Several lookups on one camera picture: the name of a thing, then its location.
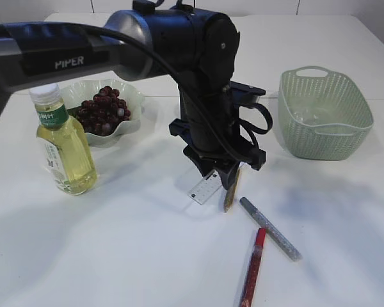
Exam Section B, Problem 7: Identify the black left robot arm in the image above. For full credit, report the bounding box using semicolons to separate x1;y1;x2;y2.
0;6;273;188

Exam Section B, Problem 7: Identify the yellow tea bottle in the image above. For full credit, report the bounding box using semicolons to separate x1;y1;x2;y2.
29;83;97;195

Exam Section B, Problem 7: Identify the green plastic basket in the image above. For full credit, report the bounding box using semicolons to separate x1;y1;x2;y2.
278;66;374;161

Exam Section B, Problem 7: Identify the red glitter pen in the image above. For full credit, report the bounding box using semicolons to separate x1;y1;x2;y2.
239;228;266;307

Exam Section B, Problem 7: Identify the clear plastic ruler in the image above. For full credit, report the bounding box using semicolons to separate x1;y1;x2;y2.
188;170;221;205

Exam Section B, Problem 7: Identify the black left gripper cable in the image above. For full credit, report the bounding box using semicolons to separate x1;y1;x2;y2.
83;24;275;161

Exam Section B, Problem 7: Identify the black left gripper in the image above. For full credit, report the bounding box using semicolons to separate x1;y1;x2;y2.
169;119;266;190

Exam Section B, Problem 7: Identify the silver glitter pen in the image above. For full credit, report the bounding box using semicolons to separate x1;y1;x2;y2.
239;197;303;262

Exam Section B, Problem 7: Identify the clear plastic sheet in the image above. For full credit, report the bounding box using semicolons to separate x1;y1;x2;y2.
292;107;339;126

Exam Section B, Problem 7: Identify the gold glitter pen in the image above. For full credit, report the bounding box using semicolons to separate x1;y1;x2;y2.
223;168;241;213

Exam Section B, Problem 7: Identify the green wavy plate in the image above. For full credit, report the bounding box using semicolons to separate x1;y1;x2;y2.
61;79;145;146

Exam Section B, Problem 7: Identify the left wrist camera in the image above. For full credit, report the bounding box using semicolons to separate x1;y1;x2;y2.
230;81;266;107

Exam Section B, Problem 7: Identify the purple grape bunch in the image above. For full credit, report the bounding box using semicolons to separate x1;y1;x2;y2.
68;86;131;136

